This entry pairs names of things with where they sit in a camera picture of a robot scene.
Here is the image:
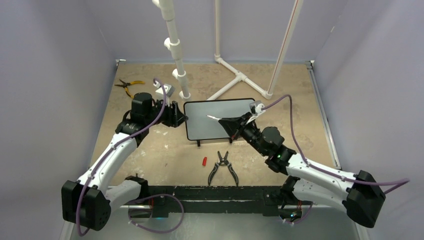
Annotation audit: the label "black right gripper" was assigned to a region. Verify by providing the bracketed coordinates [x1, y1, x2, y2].
[219, 112, 268, 157]

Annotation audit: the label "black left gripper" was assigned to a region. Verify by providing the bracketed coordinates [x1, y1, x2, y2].
[145, 96, 187, 128]

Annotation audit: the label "black framed whiteboard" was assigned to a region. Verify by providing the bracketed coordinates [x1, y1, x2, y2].
[183, 98, 255, 141]

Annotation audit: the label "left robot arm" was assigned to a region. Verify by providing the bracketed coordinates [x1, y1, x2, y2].
[61, 92, 188, 231]

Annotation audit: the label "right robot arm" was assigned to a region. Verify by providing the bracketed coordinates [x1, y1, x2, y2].
[218, 112, 386, 228]

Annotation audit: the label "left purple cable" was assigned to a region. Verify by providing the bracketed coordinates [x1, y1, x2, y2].
[75, 78, 168, 237]

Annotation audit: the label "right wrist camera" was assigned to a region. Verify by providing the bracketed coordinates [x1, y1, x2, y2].
[247, 100, 266, 124]

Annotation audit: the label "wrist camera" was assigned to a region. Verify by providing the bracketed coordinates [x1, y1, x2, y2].
[247, 100, 266, 124]
[152, 82, 175, 102]

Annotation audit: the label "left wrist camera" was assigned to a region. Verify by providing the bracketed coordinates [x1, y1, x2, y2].
[152, 82, 175, 102]

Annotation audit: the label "wire whiteboard stand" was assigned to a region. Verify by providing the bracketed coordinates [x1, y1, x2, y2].
[195, 138, 233, 147]

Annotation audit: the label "black grey wire stripper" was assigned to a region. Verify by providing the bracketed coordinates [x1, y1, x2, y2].
[207, 150, 240, 187]

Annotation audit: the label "white PVC pipe frame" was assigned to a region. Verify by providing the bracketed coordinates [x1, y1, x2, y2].
[152, 0, 304, 101]

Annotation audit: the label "yellow handled needle-nose pliers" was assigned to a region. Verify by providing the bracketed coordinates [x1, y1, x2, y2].
[114, 79, 145, 99]

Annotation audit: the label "metal corner bracket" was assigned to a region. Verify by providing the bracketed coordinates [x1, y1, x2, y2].
[115, 59, 127, 67]

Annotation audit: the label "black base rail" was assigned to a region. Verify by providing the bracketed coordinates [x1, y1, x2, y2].
[127, 176, 299, 218]

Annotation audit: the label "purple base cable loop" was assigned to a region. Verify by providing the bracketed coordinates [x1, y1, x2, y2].
[127, 193, 185, 235]

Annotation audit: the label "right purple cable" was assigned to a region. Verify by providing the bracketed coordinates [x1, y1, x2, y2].
[261, 94, 411, 196]

